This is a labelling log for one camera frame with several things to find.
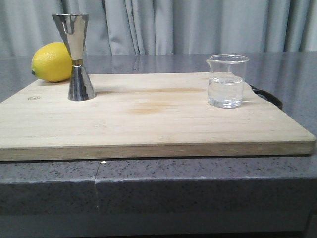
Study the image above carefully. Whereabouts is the clear glass beaker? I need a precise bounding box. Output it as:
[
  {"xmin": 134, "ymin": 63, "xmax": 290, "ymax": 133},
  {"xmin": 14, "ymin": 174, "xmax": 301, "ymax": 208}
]
[{"xmin": 206, "ymin": 54, "xmax": 249, "ymax": 109}]

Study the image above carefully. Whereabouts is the silver double jigger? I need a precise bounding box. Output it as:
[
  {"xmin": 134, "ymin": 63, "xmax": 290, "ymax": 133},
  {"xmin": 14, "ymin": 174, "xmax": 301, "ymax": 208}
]
[{"xmin": 52, "ymin": 13, "xmax": 96, "ymax": 101}]

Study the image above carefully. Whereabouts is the wooden cutting board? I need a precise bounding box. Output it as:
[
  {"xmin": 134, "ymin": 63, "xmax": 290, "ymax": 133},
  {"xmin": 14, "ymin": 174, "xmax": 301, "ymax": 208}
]
[{"xmin": 0, "ymin": 72, "xmax": 316, "ymax": 161}]

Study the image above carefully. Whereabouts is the grey curtain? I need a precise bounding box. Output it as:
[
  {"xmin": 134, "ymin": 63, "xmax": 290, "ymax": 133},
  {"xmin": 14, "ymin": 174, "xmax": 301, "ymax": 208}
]
[{"xmin": 0, "ymin": 0, "xmax": 317, "ymax": 57}]

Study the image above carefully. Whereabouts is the yellow lemon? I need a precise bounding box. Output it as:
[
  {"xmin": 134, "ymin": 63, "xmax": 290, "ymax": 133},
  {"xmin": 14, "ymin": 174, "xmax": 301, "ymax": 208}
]
[{"xmin": 31, "ymin": 42, "xmax": 72, "ymax": 82}]

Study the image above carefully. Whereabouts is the black cutting board handle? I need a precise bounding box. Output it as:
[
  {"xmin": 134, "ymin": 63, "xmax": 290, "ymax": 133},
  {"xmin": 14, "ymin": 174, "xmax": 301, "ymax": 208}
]
[{"xmin": 250, "ymin": 85, "xmax": 283, "ymax": 110}]

